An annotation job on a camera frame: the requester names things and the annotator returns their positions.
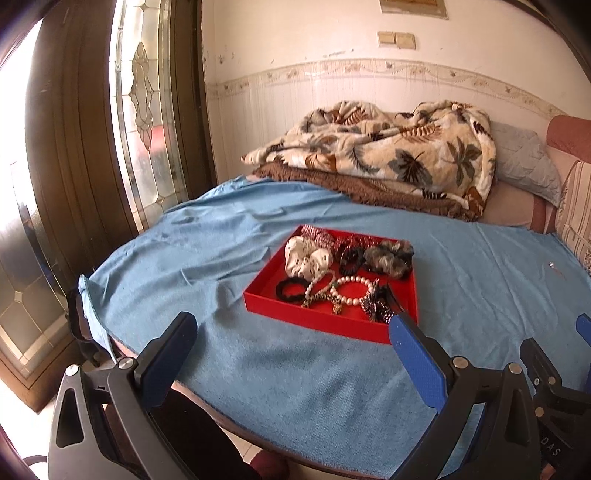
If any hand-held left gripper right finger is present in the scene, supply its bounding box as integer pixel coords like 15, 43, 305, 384
389, 313, 541, 480

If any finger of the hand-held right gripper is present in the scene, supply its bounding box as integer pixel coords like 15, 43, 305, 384
575, 314, 591, 352
519, 338, 566, 402

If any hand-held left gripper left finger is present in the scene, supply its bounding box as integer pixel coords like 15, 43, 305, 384
47, 311, 199, 480

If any large pearl bracelet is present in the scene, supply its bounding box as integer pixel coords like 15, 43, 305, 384
330, 275, 374, 306

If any red tray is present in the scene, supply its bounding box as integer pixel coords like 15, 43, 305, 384
243, 224, 420, 346

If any small pearl bracelet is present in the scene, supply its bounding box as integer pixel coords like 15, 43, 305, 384
302, 270, 337, 309

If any white printed scrunchie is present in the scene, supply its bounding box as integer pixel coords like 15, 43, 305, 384
284, 234, 334, 280

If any black hair clip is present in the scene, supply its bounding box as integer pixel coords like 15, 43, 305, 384
360, 279, 398, 324

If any grey fur scrunchie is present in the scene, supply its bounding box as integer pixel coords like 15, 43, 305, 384
362, 240, 415, 281

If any striped floral cushion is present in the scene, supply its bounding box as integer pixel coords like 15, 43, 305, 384
554, 161, 591, 278

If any blue cloth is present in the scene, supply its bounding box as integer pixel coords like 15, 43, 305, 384
78, 175, 591, 467

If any glass door pane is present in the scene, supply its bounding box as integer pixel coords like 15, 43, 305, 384
0, 18, 79, 384

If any brown fringed blanket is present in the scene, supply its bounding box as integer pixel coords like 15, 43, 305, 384
252, 162, 483, 222

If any grey pillow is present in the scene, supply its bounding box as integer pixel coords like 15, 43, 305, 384
489, 121, 563, 206

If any pink sofa cushion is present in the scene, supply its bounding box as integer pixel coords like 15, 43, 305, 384
478, 115, 591, 234

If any leaf print blanket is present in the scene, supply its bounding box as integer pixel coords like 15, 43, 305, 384
241, 99, 497, 213

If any stained glass window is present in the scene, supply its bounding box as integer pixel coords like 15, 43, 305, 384
108, 0, 190, 232

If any red black hair tie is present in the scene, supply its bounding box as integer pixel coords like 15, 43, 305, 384
335, 233, 382, 259

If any dark wooden door frame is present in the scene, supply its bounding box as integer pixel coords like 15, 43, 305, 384
25, 0, 218, 296

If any framed wall picture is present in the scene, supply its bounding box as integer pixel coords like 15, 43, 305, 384
379, 0, 448, 19

